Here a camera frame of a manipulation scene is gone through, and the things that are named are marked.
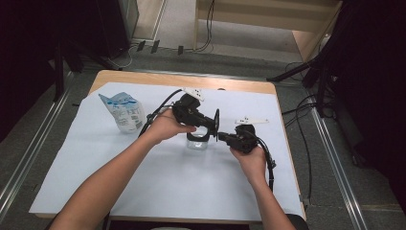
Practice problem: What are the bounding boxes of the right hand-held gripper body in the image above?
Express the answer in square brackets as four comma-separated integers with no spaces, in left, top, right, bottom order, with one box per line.
[227,116,270,154]

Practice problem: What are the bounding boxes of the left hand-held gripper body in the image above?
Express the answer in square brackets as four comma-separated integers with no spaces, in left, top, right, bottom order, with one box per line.
[171,87,208,128]

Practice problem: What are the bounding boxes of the white and blue refill pouch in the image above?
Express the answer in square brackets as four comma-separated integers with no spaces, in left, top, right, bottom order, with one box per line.
[98,91,147,134]

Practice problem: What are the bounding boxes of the person's left hand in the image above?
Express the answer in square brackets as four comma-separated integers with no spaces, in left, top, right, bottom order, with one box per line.
[145,108,197,147]

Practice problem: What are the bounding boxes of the person's right hand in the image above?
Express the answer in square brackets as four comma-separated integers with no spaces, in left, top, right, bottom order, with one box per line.
[229,145,268,187]

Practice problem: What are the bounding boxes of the wooden table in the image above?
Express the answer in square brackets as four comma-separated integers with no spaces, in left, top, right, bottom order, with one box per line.
[28,69,307,223]

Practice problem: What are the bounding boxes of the white table sheet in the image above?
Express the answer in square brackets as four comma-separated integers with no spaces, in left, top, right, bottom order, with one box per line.
[29,80,305,222]

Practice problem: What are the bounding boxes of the black chair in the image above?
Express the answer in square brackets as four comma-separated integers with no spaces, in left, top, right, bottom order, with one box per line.
[284,213,309,230]

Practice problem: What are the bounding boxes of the black stand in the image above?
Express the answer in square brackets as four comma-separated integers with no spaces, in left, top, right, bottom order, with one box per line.
[266,52,341,119]
[51,34,125,104]

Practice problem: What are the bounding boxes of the dark grey cabinet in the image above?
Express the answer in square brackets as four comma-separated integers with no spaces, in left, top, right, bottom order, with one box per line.
[95,0,140,59]

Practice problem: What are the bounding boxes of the black curtain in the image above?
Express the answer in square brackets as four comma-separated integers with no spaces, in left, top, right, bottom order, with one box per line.
[319,0,406,215]
[0,0,108,142]

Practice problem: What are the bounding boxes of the left hand-held gripper cable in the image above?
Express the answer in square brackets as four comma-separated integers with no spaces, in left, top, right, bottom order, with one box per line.
[137,88,184,138]

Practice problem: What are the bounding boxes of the black floor cables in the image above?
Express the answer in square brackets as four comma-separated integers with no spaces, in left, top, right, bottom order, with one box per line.
[281,61,317,205]

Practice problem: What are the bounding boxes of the white floor cable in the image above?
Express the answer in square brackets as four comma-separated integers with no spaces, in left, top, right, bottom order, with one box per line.
[104,43,139,70]

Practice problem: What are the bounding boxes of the black hanging cable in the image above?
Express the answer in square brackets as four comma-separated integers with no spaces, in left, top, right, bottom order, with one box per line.
[193,0,215,54]

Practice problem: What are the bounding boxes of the metal floor rail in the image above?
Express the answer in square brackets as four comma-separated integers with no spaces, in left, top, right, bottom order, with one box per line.
[0,71,75,222]
[307,95,369,230]

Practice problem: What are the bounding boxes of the light wooden frame furniture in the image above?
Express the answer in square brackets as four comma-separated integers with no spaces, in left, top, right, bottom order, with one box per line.
[192,0,344,63]

